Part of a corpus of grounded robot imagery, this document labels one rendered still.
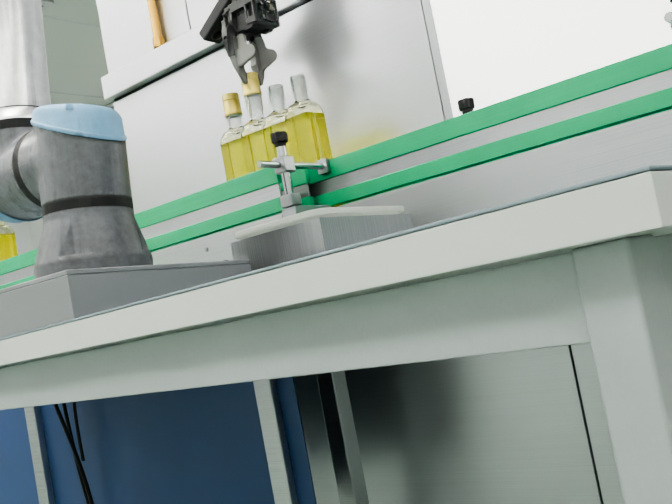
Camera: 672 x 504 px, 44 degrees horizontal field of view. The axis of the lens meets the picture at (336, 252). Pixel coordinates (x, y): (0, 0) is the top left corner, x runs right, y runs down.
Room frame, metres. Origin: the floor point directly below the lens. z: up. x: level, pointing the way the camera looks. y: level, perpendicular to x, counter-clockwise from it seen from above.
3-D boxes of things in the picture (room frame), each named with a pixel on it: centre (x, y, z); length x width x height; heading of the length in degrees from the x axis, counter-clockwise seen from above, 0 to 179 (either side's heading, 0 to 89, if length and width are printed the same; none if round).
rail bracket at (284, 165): (1.35, 0.04, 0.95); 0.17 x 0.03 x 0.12; 142
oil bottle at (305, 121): (1.49, 0.01, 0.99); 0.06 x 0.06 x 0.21; 51
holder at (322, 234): (1.23, 0.00, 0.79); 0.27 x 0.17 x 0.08; 142
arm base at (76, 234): (1.07, 0.31, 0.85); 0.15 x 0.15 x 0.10
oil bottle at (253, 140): (1.56, 0.10, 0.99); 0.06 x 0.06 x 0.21; 53
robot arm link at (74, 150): (1.08, 0.31, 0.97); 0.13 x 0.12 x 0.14; 52
